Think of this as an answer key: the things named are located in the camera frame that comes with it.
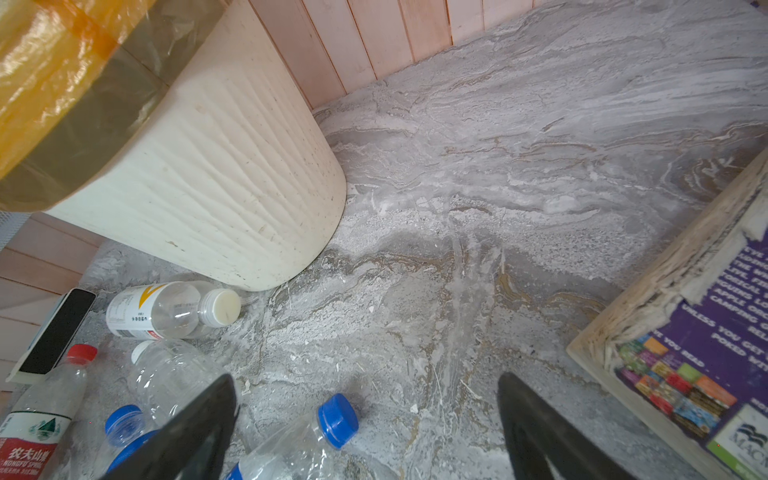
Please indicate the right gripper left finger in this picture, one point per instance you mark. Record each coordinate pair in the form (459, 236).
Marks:
(193, 444)

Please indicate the cream waste bin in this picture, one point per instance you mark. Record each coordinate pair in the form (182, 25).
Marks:
(231, 177)

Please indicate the yellow bin liner bag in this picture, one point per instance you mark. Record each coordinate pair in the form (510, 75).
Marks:
(79, 79)

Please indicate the red label water bottle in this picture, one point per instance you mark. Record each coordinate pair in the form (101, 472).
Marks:
(37, 423)

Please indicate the clear bottle white cap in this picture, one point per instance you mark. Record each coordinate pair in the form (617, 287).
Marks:
(165, 376)

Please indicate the white label clear bottle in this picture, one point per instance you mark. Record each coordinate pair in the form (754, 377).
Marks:
(173, 310)

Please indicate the black smartphone white case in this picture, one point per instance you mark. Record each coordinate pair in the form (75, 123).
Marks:
(49, 346)

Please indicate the purple framed card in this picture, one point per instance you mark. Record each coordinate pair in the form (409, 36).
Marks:
(684, 348)

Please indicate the blue cap crushed bottle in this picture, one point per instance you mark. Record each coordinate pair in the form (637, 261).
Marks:
(323, 442)

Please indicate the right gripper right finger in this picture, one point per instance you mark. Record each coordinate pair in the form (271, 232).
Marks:
(539, 440)

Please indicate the blue label crushed bottle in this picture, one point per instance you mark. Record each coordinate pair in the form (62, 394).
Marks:
(125, 430)

